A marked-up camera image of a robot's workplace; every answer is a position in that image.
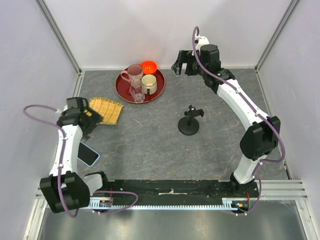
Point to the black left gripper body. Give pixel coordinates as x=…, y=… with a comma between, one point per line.
x=89, y=122

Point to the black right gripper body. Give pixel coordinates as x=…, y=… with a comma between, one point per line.
x=193, y=66

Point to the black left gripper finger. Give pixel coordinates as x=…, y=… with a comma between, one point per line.
x=87, y=133
x=94, y=115

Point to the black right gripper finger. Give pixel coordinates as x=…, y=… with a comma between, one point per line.
x=178, y=60
x=180, y=68

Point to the smartphone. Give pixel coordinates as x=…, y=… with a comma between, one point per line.
x=87, y=155

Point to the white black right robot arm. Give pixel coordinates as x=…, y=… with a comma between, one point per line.
x=261, y=131

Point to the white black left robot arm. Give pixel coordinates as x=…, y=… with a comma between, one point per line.
x=64, y=190

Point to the black phone stand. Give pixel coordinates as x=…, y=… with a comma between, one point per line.
x=188, y=125

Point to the yellow bamboo tray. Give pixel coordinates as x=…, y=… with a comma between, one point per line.
x=109, y=110

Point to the orange bowl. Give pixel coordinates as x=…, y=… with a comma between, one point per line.
x=149, y=67

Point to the cream ceramic mug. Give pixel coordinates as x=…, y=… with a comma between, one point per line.
x=149, y=84

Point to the pink floral mug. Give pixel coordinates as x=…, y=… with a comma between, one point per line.
x=133, y=75

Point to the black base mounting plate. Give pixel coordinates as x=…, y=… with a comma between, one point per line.
x=175, y=192

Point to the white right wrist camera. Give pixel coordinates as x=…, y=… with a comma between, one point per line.
x=200, y=41

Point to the slotted grey cable duct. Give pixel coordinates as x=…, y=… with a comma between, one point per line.
x=101, y=204

